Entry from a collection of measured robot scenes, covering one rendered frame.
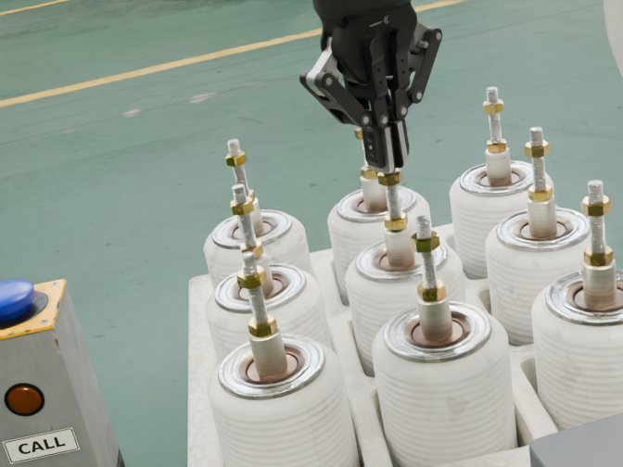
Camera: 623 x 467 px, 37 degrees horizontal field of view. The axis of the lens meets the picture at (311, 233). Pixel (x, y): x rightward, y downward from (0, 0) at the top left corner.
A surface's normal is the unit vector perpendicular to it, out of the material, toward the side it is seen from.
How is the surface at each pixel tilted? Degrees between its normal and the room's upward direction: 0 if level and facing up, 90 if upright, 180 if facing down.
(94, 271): 0
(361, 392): 0
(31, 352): 90
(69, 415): 90
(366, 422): 0
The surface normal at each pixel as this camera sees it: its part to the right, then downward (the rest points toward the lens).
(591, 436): -0.17, -0.89
